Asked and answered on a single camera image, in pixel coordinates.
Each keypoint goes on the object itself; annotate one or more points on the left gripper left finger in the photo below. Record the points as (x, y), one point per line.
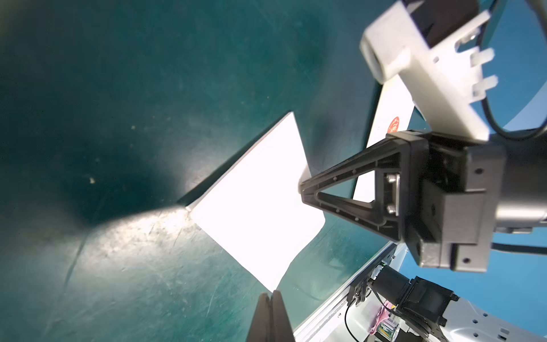
(260, 329)

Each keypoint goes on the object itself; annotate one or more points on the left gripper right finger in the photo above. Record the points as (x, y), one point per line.
(280, 327)

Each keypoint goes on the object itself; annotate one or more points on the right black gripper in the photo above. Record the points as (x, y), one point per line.
(457, 194)

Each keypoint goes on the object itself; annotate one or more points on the cream paper sheet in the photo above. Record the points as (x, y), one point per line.
(254, 211)

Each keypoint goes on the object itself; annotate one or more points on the aluminium rail base frame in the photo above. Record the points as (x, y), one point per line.
(311, 327)

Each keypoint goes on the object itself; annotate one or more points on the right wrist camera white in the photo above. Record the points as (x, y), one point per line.
(442, 82)

